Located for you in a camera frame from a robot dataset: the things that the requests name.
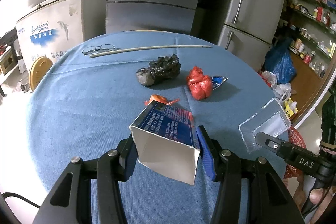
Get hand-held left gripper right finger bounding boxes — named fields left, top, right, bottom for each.
left=196, top=125, right=306, bottom=224

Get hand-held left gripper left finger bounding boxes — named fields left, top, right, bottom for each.
left=31, top=132, right=139, bottom=224

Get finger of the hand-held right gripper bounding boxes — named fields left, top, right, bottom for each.
left=254, top=132, right=282, bottom=155

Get clear plastic tray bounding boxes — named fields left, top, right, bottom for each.
left=238, top=98, right=292, bottom=153

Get red plastic basket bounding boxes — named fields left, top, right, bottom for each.
left=282, top=126, right=309, bottom=180

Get blue carton box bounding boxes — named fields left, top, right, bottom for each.
left=129, top=101, right=202, bottom=186

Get person's right hand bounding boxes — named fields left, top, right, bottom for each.
left=308, top=186, right=336, bottom=224

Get yellow printed bag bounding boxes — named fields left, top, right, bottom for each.
left=283, top=98, right=298, bottom=118

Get white plastic bags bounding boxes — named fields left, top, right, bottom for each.
left=260, top=70, right=292, bottom=104

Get wooden cabinet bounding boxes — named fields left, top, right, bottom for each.
left=289, top=51, right=334, bottom=125

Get blue tablecloth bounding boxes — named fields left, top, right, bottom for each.
left=26, top=30, right=289, bottom=224

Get crumpled red plastic bag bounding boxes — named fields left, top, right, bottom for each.
left=186, top=66, right=213, bottom=101

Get orange wrapper strip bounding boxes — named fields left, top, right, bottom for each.
left=145, top=94, right=180, bottom=106

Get blue white foil packet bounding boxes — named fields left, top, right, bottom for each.
left=210, top=76, right=229, bottom=90

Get large blue plastic bag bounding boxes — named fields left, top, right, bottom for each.
left=264, top=38, right=297, bottom=84

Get crumpled black plastic bag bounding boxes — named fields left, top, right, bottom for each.
left=136, top=54, right=181, bottom=86

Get long white stick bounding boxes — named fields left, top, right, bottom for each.
left=90, top=45, right=213, bottom=58

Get eyeglasses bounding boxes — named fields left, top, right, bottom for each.
left=81, top=44, right=116, bottom=55

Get yellow round stool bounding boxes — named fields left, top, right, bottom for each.
left=29, top=59, right=54, bottom=92

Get shelves of packaged goods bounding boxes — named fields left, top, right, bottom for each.
left=283, top=0, right=336, bottom=75

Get white chest freezer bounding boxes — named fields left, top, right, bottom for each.
left=16, top=0, right=108, bottom=69

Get dark wooden furniture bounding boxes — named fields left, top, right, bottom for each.
left=0, top=30, right=19, bottom=77

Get black cable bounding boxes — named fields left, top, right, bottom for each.
left=3, top=191, right=40, bottom=207

